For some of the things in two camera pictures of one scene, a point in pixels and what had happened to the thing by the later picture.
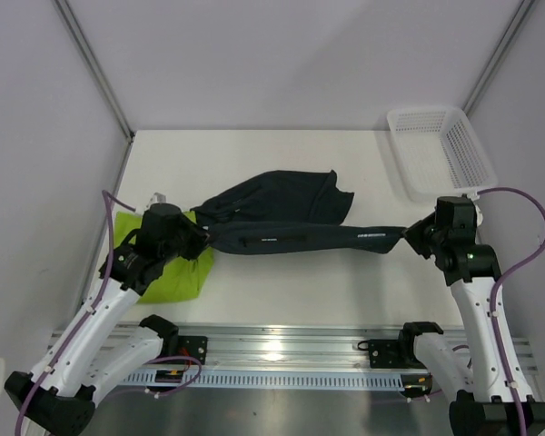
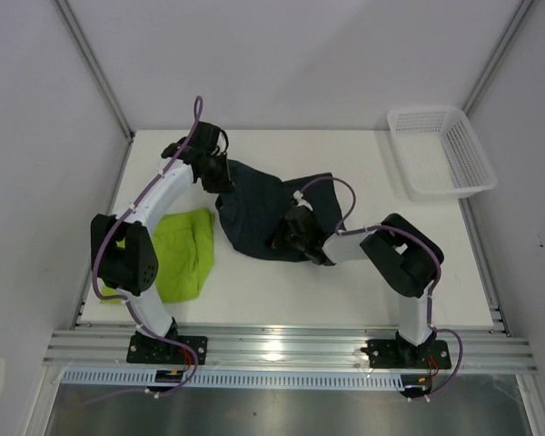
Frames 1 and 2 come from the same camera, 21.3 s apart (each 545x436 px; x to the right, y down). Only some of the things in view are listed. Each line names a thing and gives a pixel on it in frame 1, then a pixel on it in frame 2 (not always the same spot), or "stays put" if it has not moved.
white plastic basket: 440,154 stays put
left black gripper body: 188,243 to 218,178
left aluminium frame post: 96,70 stays put
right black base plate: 388,353 stays put
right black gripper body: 425,234 to 285,241
